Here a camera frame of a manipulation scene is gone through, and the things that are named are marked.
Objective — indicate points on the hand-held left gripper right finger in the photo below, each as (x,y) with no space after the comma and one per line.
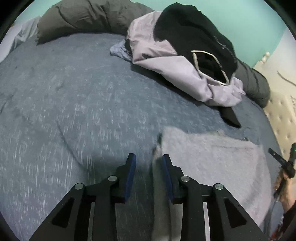
(166,178)

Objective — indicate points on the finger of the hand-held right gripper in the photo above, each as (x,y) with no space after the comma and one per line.
(276,156)

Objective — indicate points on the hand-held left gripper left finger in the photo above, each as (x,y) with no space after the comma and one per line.
(130,176)

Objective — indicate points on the grey sweater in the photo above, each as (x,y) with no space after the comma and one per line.
(219,166)

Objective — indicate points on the person's right hand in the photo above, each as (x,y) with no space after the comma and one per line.
(288,194)

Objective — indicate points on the cream tufted headboard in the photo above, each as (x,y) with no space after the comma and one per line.
(282,97)

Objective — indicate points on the bed with blue sheet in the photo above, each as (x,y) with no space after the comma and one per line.
(69,111)

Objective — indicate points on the lilac hoodie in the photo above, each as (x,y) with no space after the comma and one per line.
(166,67)

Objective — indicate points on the light blue garment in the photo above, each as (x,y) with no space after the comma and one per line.
(120,51)

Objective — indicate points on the black sweater with white collar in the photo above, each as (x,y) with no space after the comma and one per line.
(189,30)

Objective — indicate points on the dark grey rolled duvet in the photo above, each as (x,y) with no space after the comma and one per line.
(87,16)

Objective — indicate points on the light grey blanket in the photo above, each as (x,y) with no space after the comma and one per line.
(18,37)

